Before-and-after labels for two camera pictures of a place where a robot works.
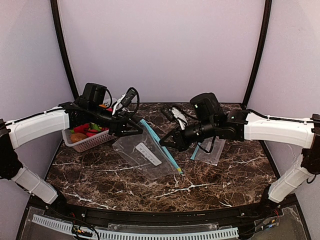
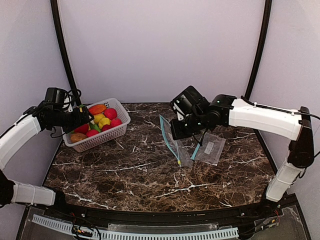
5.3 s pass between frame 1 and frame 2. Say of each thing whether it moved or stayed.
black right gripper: moved
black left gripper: moved
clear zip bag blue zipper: moved
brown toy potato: stayed
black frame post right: stayed
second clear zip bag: stayed
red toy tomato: stayed
